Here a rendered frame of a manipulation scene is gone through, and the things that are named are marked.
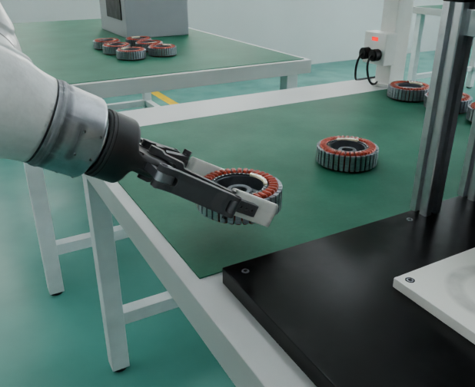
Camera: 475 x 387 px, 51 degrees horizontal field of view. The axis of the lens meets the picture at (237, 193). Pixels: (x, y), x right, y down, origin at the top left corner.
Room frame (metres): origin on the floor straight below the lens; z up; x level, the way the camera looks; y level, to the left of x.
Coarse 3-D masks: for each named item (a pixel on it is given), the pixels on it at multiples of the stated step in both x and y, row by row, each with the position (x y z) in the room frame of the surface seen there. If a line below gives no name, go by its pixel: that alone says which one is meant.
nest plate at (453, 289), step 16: (464, 256) 0.50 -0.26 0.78; (416, 272) 0.46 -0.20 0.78; (432, 272) 0.46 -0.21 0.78; (448, 272) 0.46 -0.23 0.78; (464, 272) 0.46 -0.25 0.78; (400, 288) 0.44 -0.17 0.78; (416, 288) 0.43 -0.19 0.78; (432, 288) 0.43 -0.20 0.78; (448, 288) 0.43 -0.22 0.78; (464, 288) 0.43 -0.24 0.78; (432, 304) 0.41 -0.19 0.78; (448, 304) 0.41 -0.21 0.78; (464, 304) 0.41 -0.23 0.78; (448, 320) 0.39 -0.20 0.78; (464, 320) 0.38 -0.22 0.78; (464, 336) 0.37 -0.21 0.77
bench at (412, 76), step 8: (416, 8) 4.30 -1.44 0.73; (424, 8) 4.22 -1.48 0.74; (432, 8) 4.16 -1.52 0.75; (440, 8) 4.11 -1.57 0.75; (424, 16) 4.31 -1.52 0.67; (416, 24) 4.32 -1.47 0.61; (416, 32) 4.31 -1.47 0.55; (416, 40) 4.30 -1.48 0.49; (416, 48) 4.29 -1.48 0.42; (416, 56) 4.30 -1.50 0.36; (472, 56) 4.70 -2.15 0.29; (416, 64) 4.30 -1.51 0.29; (472, 64) 4.69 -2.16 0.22; (408, 72) 4.33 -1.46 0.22; (416, 72) 4.31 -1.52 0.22; (424, 72) 4.42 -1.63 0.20; (472, 72) 4.67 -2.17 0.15; (408, 80) 4.32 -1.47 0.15; (472, 80) 4.68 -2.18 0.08
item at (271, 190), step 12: (228, 168) 0.64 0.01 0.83; (240, 168) 0.64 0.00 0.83; (216, 180) 0.61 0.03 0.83; (228, 180) 0.62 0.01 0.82; (240, 180) 0.62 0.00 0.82; (252, 180) 0.62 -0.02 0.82; (264, 180) 0.60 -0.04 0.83; (276, 180) 0.60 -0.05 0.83; (252, 192) 0.61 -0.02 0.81; (264, 192) 0.56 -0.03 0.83; (276, 192) 0.57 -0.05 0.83; (204, 216) 0.56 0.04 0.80; (216, 216) 0.54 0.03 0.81
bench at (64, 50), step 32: (32, 32) 2.72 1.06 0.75; (64, 32) 2.72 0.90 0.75; (96, 32) 2.72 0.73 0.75; (192, 32) 2.72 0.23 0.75; (64, 64) 1.84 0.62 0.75; (96, 64) 1.84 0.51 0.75; (128, 64) 1.84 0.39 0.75; (160, 64) 1.84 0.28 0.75; (192, 64) 1.84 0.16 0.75; (224, 64) 1.84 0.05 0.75; (256, 64) 1.85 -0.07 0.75; (288, 64) 1.90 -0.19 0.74; (32, 192) 1.47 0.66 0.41
